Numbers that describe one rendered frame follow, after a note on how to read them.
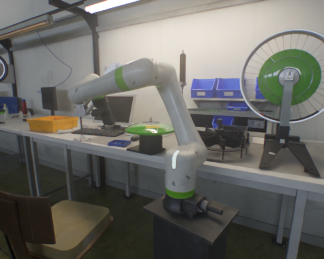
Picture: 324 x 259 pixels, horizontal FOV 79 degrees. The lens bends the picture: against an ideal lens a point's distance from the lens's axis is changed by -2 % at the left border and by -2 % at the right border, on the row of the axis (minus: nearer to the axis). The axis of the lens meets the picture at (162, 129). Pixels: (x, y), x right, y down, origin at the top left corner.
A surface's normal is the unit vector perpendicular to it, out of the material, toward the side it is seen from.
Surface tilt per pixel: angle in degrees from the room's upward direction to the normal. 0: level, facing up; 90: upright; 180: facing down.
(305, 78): 90
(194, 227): 0
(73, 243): 0
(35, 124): 94
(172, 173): 90
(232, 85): 90
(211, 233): 0
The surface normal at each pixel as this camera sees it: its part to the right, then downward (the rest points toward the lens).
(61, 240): 0.00, -0.98
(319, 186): -0.49, 0.16
